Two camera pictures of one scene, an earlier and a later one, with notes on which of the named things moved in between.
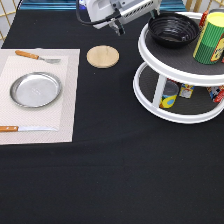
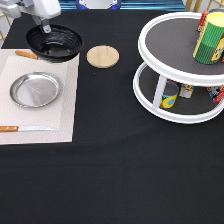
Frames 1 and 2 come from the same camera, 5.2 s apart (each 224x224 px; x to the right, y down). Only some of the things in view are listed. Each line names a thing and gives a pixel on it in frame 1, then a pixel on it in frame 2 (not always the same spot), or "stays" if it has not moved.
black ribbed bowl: x=173 y=29 → x=60 y=44
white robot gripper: x=101 y=13 → x=44 y=9
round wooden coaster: x=103 y=56 stays
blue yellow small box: x=186 y=91 stays
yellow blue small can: x=170 y=93 stays
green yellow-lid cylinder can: x=211 y=31 stays
